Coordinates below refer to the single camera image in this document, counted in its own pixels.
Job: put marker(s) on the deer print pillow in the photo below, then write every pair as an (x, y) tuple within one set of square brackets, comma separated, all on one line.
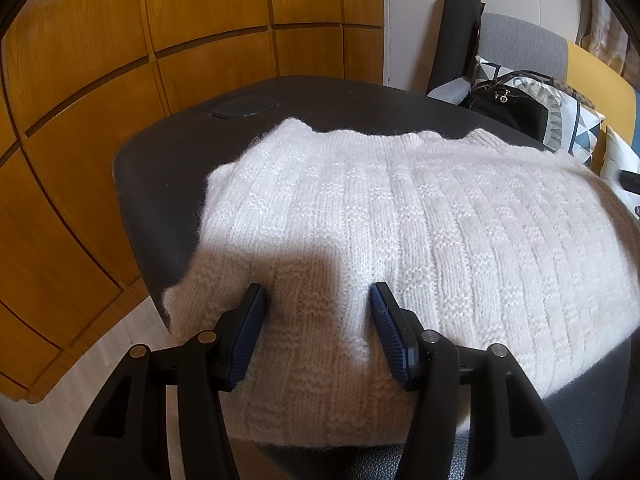
[(620, 160)]

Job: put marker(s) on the black rolled mat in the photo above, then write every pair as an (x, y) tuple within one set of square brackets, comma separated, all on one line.
[(455, 35)]

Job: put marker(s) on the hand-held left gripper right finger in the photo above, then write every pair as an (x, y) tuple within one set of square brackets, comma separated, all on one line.
[(392, 340)]

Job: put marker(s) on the patterned beige curtain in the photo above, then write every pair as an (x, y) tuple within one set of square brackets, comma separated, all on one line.
[(600, 30)]

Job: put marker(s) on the triangle print pillow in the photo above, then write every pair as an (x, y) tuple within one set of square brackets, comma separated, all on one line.
[(580, 125)]

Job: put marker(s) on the white knit sweater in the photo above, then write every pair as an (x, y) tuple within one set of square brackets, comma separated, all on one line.
[(400, 235)]

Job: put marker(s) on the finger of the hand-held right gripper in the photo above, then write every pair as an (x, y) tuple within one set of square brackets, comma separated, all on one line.
[(631, 179)]

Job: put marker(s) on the wooden wardrobe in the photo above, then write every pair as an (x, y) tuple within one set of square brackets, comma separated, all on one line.
[(100, 60)]

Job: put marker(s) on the grey yellow blue sofa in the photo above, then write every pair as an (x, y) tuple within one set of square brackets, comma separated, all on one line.
[(525, 40)]

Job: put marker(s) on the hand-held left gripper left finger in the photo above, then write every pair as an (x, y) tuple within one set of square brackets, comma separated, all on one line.
[(247, 335)]

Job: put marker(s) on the black handbag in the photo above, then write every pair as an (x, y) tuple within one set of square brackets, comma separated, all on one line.
[(515, 110)]

